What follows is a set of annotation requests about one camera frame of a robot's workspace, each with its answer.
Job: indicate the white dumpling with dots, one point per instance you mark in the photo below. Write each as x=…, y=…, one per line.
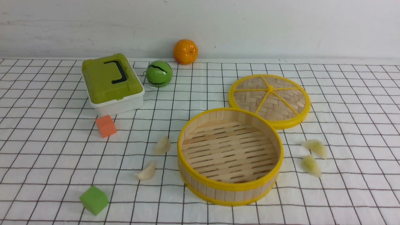
x=147, y=173
x=162, y=146

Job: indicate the greenish dumpling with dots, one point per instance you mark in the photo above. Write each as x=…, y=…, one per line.
x=310, y=165
x=316, y=146

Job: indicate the bamboo steamer tray yellow rim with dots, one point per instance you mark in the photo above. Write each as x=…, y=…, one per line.
x=229, y=156

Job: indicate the bamboo steamer lid yellow rim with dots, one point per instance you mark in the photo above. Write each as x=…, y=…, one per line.
x=280, y=101

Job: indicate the green toy ball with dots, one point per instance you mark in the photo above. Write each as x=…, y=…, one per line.
x=159, y=73

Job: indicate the orange toy fruit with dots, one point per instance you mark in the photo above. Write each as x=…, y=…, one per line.
x=185, y=51

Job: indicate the green lid white storage box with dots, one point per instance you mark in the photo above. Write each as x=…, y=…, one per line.
x=112, y=85

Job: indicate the orange foam cube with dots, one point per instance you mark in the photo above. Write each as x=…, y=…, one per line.
x=106, y=126

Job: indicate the green foam cube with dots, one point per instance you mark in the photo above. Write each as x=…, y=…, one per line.
x=94, y=200

